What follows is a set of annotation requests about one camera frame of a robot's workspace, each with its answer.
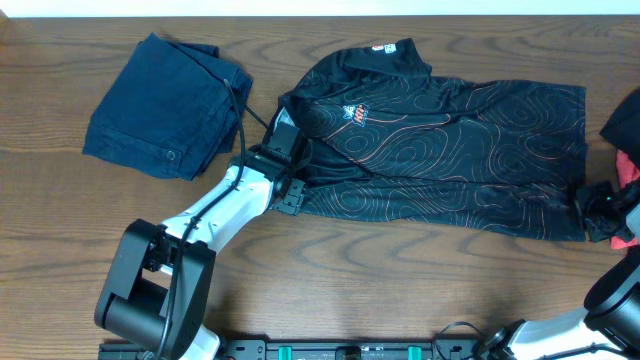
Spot black jersey with orange lines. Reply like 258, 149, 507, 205
278, 39, 587, 242

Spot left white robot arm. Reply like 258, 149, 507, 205
94, 121, 311, 359

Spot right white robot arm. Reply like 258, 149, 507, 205
478, 180, 639, 360

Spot red garment at table edge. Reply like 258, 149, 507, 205
610, 150, 639, 250

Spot black garment at table edge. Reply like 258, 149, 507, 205
600, 88, 640, 167

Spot folded navy blue trousers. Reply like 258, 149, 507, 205
82, 34, 253, 181

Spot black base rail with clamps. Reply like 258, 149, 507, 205
97, 322, 501, 360

